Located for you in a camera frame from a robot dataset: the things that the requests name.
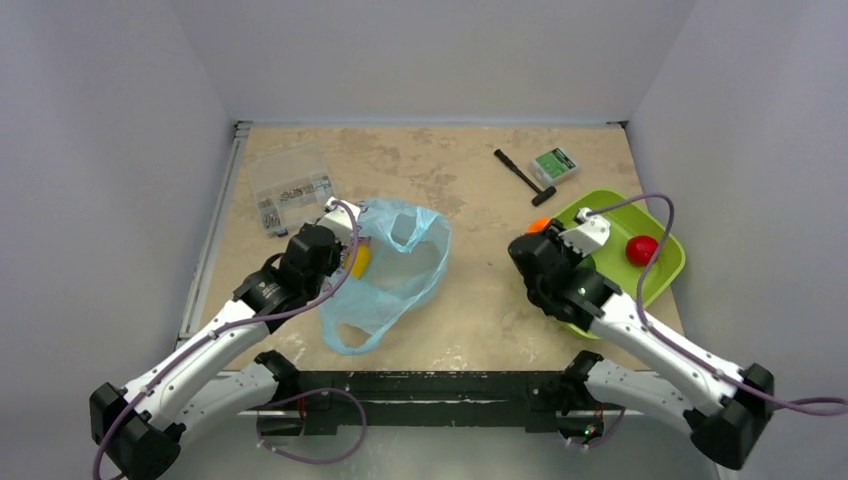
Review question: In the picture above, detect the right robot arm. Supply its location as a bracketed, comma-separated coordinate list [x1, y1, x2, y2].
[507, 217, 775, 470]

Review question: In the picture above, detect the blue plastic bag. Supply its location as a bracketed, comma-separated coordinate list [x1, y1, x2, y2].
[319, 197, 452, 355]

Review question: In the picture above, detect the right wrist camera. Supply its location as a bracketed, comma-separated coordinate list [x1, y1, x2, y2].
[559, 207, 611, 257]

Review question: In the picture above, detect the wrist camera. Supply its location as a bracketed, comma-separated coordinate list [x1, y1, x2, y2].
[559, 207, 611, 257]
[316, 197, 362, 241]

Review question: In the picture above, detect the yellow fake fruit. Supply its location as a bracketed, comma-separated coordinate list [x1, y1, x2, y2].
[346, 243, 371, 279]

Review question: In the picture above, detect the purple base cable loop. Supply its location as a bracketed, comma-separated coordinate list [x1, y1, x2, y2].
[255, 386, 368, 466]

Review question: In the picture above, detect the green plastic bowl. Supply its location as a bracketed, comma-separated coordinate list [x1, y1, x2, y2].
[555, 188, 686, 306]

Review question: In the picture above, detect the red fake apple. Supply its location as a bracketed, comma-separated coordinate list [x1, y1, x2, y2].
[625, 235, 659, 267]

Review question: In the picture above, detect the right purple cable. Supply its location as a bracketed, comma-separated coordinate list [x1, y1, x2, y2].
[586, 193, 848, 419]

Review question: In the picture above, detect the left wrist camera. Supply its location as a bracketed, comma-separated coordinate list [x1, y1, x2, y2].
[316, 197, 362, 241]

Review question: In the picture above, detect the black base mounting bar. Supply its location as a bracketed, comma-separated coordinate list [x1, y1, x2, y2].
[253, 350, 622, 440]

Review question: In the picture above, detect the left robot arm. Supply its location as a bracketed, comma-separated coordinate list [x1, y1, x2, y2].
[89, 216, 360, 479]

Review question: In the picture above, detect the clear plastic screw organizer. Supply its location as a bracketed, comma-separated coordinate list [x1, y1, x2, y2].
[247, 142, 336, 237]

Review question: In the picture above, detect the orange fake fruit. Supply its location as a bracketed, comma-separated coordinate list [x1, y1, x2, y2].
[526, 217, 552, 234]

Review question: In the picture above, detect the green white small box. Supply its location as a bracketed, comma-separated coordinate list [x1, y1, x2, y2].
[529, 147, 581, 188]

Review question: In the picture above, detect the black T-handle tool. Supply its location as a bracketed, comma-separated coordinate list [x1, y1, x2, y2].
[493, 149, 557, 207]

